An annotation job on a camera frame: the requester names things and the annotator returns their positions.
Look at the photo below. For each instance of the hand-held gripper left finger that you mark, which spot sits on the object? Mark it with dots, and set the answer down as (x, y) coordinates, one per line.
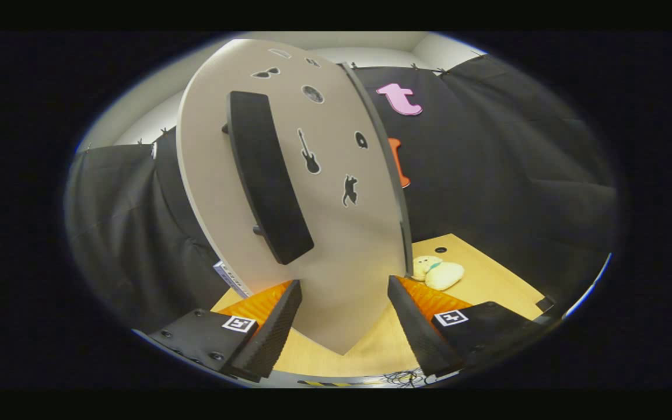
(272, 332)

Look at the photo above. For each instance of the dark blue book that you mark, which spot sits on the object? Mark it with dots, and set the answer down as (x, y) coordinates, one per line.
(231, 279)

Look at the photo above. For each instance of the yellow black striped tape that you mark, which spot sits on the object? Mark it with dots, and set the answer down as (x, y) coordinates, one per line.
(336, 383)

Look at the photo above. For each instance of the black backdrop cloth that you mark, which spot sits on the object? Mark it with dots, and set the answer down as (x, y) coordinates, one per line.
(517, 175)

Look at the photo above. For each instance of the beige cabinet door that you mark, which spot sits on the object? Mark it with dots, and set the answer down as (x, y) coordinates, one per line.
(347, 262)

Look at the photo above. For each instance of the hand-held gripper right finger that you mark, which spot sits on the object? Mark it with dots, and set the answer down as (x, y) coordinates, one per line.
(415, 326)

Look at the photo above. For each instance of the white blue-edged object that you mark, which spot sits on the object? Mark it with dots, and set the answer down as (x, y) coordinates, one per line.
(590, 289)

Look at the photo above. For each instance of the cream plush toy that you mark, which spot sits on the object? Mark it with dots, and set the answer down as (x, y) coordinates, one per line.
(444, 274)

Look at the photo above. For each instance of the small black block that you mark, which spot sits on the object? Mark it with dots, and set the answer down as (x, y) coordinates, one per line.
(546, 304)

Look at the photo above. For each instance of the grey cabinet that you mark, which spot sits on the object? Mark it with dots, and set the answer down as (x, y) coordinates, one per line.
(391, 175)

